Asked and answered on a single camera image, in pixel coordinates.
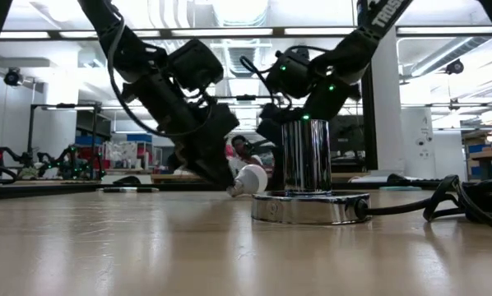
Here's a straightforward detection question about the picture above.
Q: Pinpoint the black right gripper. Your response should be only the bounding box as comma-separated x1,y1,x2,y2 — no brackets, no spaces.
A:
255,76,363,192

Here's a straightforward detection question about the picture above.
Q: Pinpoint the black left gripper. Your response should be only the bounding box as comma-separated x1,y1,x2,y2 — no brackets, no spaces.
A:
121,72,242,189

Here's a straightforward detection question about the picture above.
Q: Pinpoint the white light bulb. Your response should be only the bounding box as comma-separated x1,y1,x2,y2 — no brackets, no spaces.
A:
226,164,269,198

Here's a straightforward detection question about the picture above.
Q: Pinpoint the chrome lamp base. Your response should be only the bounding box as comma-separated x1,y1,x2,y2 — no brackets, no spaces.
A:
251,118,373,226

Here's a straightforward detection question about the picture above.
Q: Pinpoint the person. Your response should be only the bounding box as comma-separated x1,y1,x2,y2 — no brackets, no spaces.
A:
228,134,264,174

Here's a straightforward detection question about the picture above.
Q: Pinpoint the blue storage bin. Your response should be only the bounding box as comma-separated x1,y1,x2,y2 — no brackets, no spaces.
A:
126,133,153,144

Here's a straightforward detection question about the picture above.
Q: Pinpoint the dark display screen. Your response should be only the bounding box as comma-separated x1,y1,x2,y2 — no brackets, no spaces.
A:
328,114,366,173

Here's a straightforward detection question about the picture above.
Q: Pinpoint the flat dark tablet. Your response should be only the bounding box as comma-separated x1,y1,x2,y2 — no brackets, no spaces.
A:
101,187,160,194

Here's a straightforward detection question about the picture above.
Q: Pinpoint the overhead light bar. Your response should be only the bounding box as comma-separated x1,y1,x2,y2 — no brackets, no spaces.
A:
0,26,492,41

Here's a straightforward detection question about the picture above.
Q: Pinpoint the wooden shelf with blue bins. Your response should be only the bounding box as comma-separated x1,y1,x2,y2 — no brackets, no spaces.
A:
462,130,492,182

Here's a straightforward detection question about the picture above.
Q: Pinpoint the black vertical frame post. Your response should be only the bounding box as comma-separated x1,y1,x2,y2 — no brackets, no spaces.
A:
360,67,379,172

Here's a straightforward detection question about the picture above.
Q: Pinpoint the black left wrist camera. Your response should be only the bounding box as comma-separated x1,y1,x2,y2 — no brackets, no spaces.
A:
167,39,225,92

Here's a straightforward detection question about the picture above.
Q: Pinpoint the dark wall shelf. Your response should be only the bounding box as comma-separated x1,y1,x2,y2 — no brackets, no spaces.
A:
76,110,112,139

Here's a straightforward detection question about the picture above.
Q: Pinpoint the black lamp power cable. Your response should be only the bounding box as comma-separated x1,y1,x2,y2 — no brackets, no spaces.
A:
355,174,492,236

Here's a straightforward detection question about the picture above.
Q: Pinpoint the black table edge rail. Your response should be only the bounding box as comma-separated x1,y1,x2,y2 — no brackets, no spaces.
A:
0,182,255,201

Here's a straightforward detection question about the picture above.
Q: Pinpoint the black ceiling camera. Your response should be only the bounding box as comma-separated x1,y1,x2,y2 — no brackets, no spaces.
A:
445,58,465,76
3,67,24,87

